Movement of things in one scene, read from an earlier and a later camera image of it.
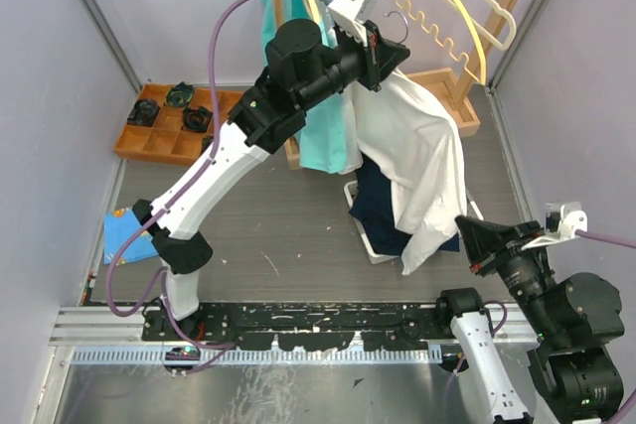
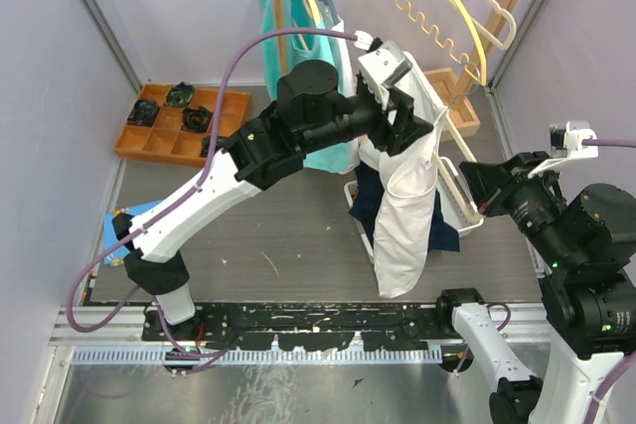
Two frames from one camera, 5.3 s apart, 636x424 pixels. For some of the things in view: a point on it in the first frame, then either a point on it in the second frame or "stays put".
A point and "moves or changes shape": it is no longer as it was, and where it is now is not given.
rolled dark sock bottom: x=207 y=141 stays put
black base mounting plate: x=303 y=326 stays put
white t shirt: x=422 y=154 moves or changes shape
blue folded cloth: x=119 y=225 stays put
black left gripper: x=381 y=56 to x=408 y=127
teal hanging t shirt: x=327 y=138 stays put
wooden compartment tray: x=173 y=123 stays put
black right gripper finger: x=482 y=239 to x=485 y=180
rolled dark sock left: x=144 y=112 stays put
